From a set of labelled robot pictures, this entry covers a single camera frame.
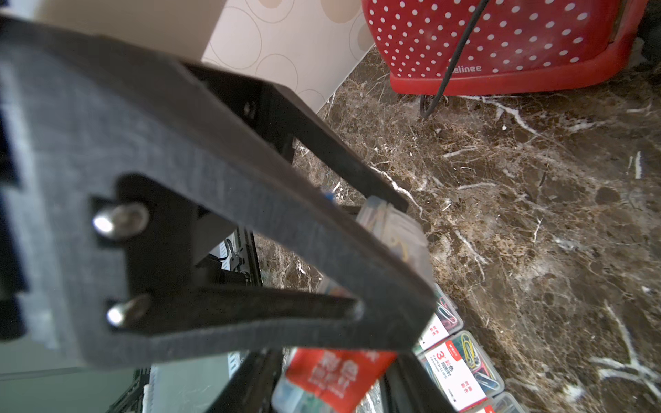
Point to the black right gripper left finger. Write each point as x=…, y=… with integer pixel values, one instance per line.
x=250, y=389

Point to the red polka dot toaster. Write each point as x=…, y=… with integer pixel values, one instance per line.
x=515, y=47

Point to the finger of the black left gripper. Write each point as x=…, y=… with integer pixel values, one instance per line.
x=280, y=117
x=120, y=171

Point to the paper clip box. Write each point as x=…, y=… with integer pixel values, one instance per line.
x=445, y=322
x=385, y=310
x=462, y=371
x=502, y=403

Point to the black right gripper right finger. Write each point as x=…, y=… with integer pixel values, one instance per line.
x=407, y=387

